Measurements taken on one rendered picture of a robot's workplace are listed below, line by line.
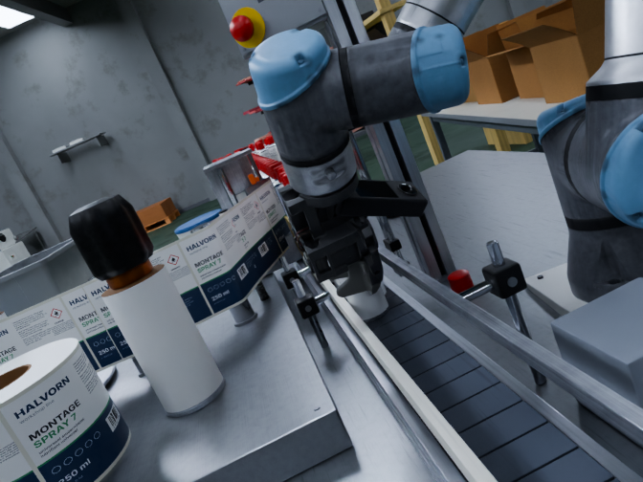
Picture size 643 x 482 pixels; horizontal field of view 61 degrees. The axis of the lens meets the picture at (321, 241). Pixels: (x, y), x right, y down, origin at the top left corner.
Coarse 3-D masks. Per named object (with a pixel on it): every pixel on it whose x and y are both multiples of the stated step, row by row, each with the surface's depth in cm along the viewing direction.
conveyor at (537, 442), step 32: (384, 320) 75; (416, 320) 71; (416, 352) 64; (448, 352) 61; (448, 384) 55; (480, 384) 53; (448, 416) 50; (480, 416) 49; (512, 416) 47; (480, 448) 45; (512, 448) 44; (544, 448) 42; (576, 448) 41; (512, 480) 41; (544, 480) 39; (576, 480) 38; (608, 480) 37
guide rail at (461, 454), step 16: (336, 304) 82; (352, 320) 70; (368, 336) 64; (384, 352) 59; (384, 368) 60; (400, 368) 55; (400, 384) 53; (416, 384) 51; (416, 400) 49; (432, 416) 46; (432, 432) 46; (448, 432) 43; (448, 448) 42; (464, 448) 41; (464, 464) 39; (480, 464) 38; (480, 480) 37; (496, 480) 37
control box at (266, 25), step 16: (224, 0) 86; (240, 0) 85; (256, 0) 84; (272, 0) 83; (288, 0) 82; (304, 0) 81; (320, 0) 80; (256, 16) 85; (272, 16) 84; (288, 16) 83; (304, 16) 82; (320, 16) 81; (256, 32) 86; (272, 32) 85; (240, 48) 88
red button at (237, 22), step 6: (234, 18) 83; (240, 18) 83; (246, 18) 83; (234, 24) 83; (240, 24) 83; (246, 24) 83; (252, 24) 83; (234, 30) 84; (240, 30) 83; (246, 30) 83; (252, 30) 83; (234, 36) 84; (240, 36) 84; (246, 36) 84; (252, 36) 85
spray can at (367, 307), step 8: (344, 280) 75; (352, 296) 76; (360, 296) 75; (368, 296) 75; (376, 296) 76; (384, 296) 77; (352, 304) 76; (360, 304) 76; (368, 304) 75; (376, 304) 76; (384, 304) 77; (360, 312) 76; (368, 312) 76; (376, 312) 76; (384, 312) 76; (368, 320) 76
